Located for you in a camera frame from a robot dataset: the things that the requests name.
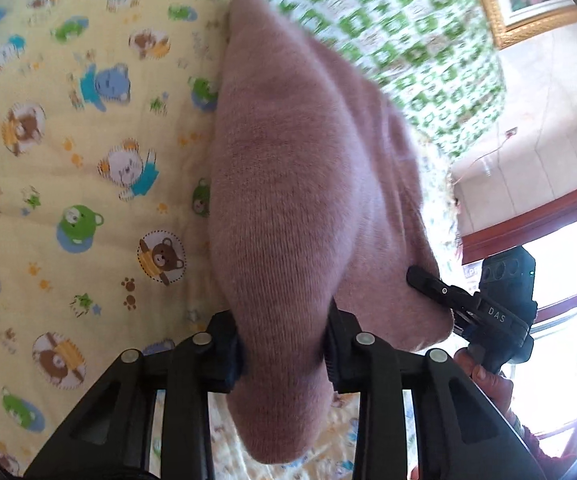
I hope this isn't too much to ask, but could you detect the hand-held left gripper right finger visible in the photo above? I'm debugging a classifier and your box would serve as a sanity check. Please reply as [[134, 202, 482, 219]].
[[323, 299, 544, 480]]

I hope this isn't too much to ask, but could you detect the mauve knitted sweater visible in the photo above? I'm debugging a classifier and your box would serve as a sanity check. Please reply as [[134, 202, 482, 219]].
[[207, 0, 454, 463]]

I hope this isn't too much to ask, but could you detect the gold picture frame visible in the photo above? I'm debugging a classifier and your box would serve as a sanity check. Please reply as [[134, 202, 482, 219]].
[[469, 0, 577, 51]]

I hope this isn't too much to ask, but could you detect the red wooden window frame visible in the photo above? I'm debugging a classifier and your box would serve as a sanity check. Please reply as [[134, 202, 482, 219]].
[[460, 178, 577, 457]]

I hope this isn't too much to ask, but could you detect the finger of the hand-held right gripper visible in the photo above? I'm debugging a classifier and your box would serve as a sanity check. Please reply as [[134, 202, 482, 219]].
[[407, 265, 480, 318]]

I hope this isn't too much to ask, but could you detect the thin wall cable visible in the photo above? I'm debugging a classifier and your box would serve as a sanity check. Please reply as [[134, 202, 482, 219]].
[[449, 135, 514, 183]]

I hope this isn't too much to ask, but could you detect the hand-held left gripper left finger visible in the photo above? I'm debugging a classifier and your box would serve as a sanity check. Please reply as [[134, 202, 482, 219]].
[[23, 311, 245, 480]]

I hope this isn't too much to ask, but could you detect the person's right hand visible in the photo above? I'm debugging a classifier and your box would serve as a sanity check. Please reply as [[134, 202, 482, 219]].
[[453, 348, 525, 443]]

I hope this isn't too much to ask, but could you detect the person's right forearm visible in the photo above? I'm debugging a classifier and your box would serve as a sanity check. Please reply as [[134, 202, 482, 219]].
[[516, 422, 577, 476]]

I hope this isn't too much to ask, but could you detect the yellow bear print bed sheet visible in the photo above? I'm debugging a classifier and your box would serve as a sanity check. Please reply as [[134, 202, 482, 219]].
[[0, 0, 464, 480]]

